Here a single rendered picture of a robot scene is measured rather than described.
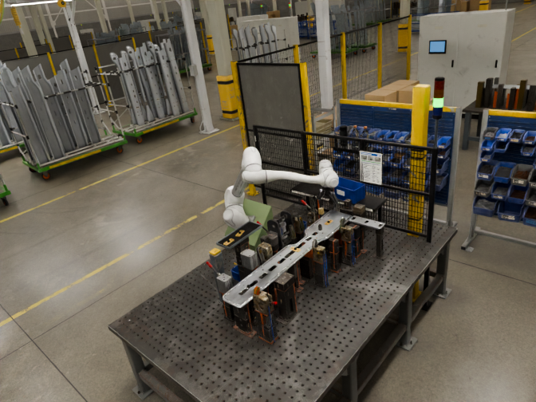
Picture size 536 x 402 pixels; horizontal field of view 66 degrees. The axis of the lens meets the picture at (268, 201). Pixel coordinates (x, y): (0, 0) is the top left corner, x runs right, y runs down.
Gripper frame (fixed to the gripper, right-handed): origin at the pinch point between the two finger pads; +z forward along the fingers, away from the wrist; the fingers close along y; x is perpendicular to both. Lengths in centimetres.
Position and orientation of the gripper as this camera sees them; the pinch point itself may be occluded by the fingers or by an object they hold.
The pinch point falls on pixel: (328, 207)
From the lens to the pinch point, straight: 341.0
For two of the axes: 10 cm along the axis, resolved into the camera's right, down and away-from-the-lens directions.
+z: 1.2, 8.9, 4.4
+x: 6.4, -4.1, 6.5
